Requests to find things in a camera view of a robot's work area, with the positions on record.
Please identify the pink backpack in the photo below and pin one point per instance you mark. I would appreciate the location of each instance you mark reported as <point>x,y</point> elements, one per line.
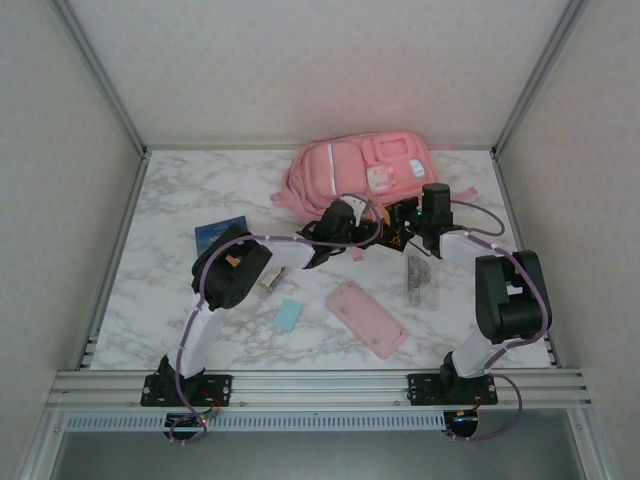
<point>350,165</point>

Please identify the pink pencil case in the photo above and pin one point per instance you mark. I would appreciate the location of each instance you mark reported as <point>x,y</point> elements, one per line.
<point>367,320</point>

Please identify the light blue eraser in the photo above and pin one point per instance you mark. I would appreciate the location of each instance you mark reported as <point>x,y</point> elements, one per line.
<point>289,316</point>

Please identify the blue landscape cover book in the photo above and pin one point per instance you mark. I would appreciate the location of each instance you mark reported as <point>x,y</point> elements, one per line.
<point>210,237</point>

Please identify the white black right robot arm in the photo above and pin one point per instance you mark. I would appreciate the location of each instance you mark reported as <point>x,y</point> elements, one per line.
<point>505,300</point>

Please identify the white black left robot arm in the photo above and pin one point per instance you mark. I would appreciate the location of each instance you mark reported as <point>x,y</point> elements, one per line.
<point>287,252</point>

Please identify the small black circuit board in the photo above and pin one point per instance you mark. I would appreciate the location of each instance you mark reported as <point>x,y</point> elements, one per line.
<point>462,422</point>
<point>185,422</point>

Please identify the aluminium side rail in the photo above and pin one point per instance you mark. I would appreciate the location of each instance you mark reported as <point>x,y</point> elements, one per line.
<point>115,260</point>
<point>508,200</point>

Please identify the aluminium rail behind table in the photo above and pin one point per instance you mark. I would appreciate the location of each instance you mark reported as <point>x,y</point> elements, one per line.
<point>225,147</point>

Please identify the aluminium table edge rail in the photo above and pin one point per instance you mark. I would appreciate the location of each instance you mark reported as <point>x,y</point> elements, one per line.
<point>320,387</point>

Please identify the aluminium frame post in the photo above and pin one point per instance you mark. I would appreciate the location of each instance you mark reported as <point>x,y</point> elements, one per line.
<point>539,75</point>
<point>102,75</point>

